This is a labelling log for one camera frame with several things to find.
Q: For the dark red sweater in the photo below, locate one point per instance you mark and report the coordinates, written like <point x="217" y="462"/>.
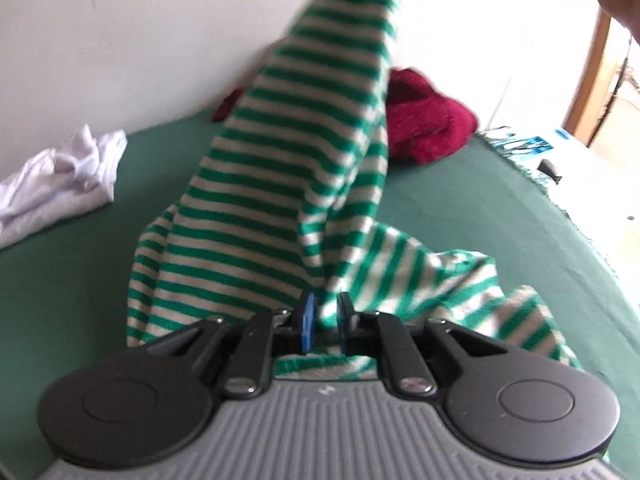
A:
<point x="430" y="120"/>

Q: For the black power adapter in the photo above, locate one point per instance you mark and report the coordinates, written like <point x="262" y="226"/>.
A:
<point x="549" y="166"/>

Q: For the white appliance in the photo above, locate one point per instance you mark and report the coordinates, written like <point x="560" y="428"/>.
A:
<point x="595" y="185"/>

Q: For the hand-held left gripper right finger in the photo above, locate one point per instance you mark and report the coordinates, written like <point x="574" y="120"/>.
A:
<point x="344" y="322"/>

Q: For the blue tool tray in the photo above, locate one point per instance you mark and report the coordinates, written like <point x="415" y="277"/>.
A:
<point x="530" y="145"/>

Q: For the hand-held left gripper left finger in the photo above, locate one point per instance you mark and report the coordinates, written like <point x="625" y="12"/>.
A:
<point x="306" y="320"/>

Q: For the wooden door frame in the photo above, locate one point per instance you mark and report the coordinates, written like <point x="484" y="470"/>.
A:
<point x="590" y="85"/>

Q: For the white cloth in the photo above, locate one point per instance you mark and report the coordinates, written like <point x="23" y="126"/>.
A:
<point x="60" y="180"/>

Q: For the green white striped shirt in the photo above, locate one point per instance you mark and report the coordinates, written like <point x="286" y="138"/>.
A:
<point x="300" y="135"/>

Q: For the green table cover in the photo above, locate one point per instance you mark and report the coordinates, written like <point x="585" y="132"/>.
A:
<point x="500" y="210"/>

